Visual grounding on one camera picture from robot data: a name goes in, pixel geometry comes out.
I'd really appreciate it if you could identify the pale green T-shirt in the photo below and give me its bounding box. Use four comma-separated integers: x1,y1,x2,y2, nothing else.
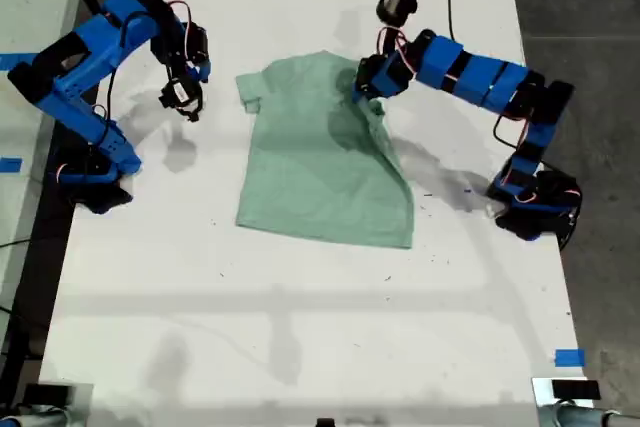
234,49,416,250

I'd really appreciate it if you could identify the long blue tape strip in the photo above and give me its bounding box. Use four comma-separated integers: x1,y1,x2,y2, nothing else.
0,52,39,72

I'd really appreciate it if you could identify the blue tape square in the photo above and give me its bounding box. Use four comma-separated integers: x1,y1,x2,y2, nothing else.
554,348,586,368

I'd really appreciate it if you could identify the small black box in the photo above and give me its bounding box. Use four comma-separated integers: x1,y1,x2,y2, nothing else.
551,379,601,401
22,382,71,406

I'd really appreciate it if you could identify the black camera cable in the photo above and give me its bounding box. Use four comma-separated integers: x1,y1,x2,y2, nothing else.
104,10,151,148
412,0,456,43

